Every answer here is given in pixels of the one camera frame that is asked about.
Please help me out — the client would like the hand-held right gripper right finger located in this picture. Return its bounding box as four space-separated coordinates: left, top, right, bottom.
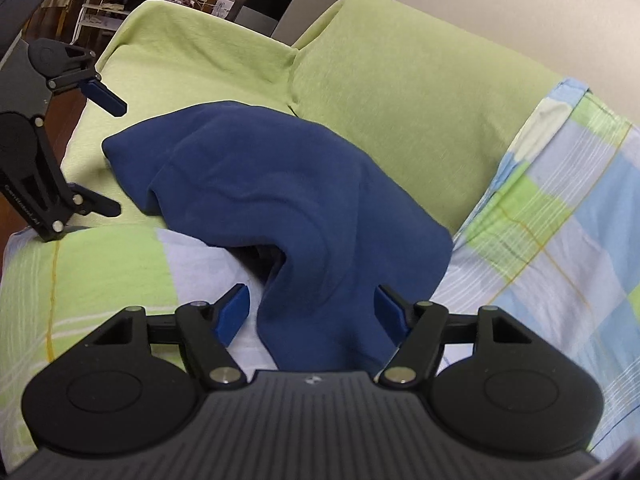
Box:
374 284 548 390

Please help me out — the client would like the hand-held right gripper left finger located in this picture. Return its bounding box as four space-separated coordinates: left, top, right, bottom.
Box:
82 284 250 391

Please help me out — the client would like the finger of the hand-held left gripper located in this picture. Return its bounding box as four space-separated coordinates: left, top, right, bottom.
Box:
47 42 128 117
0 115 122 244

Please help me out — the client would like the plaid bed sheet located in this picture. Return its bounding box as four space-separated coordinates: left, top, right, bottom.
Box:
0 77 640 463

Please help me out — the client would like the brown wooden chair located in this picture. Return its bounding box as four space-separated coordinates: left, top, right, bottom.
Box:
27 0 91 46

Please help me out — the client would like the light green covered sofa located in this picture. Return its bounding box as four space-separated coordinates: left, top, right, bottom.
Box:
59 0 568 237

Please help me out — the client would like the dark blue cloth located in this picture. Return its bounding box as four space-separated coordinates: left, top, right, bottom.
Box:
101 101 454 372

